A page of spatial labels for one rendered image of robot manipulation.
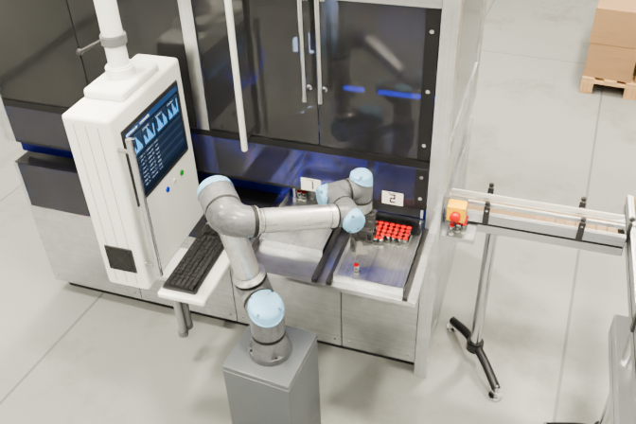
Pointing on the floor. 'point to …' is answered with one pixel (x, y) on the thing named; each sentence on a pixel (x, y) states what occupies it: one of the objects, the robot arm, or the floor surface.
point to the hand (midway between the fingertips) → (355, 253)
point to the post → (441, 140)
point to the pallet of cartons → (613, 36)
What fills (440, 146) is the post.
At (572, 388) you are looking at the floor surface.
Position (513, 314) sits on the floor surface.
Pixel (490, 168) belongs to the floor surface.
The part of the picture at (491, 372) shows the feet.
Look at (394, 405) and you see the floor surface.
